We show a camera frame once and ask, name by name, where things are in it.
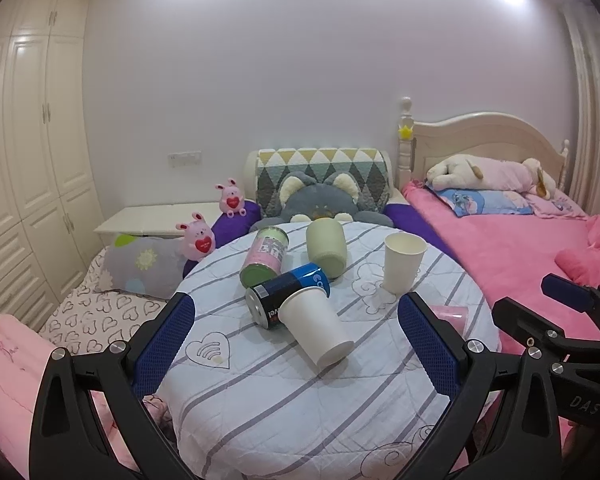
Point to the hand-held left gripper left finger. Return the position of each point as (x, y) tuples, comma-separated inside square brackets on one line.
[(164, 342)]

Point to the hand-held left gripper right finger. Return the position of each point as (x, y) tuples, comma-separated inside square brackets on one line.
[(430, 345)]

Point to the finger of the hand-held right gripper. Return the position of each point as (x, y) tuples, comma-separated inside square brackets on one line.
[(517, 316), (565, 290)]

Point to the white paper cup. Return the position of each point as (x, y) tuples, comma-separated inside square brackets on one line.
[(312, 327), (402, 262)]

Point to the pink plastic cup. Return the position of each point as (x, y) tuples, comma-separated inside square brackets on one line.
[(450, 317)]

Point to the green plastic cup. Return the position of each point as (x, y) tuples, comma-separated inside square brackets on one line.
[(326, 247)]

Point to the pink blanket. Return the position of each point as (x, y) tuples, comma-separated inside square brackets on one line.
[(495, 255)]

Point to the heart print bed sheet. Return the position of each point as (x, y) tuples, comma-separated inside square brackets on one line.
[(100, 310)]

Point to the grey floral pillow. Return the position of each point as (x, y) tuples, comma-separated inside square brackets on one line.
[(140, 265)]

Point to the pink printed pillow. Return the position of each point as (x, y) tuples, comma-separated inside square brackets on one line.
[(555, 205)]

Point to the pink bunny toy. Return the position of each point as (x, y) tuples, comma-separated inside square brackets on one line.
[(197, 237), (230, 199)]

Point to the blue cartoon pillow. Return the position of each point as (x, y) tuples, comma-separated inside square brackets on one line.
[(480, 202)]

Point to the blue drink can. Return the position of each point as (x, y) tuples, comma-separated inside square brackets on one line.
[(280, 297)]

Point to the white nightstand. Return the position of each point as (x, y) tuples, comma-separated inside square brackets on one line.
[(145, 217)]

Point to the purple bed sheet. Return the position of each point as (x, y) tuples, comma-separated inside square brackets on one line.
[(230, 227)]

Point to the pink and green can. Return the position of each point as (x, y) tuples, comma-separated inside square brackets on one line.
[(266, 257)]

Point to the striped white tablecloth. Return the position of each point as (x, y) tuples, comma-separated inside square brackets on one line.
[(280, 410)]

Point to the white and pink plush dog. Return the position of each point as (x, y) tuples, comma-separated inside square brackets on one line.
[(485, 172)]

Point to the pink quilt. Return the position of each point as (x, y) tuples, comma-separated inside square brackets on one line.
[(15, 360)]

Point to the white bed headboard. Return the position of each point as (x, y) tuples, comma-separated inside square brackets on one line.
[(480, 135)]

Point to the grey cat plush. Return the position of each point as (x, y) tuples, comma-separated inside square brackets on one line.
[(320, 202)]

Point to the triangle patterned headboard cover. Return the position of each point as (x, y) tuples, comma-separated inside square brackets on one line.
[(365, 175)]

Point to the white curtain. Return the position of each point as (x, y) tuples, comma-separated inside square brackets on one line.
[(592, 110)]

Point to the yellow star ornament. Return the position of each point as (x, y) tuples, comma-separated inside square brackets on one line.
[(406, 131)]

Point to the white wardrobe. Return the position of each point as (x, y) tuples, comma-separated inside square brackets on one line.
[(35, 135)]

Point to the white wall socket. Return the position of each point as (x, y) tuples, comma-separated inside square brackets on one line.
[(184, 158)]

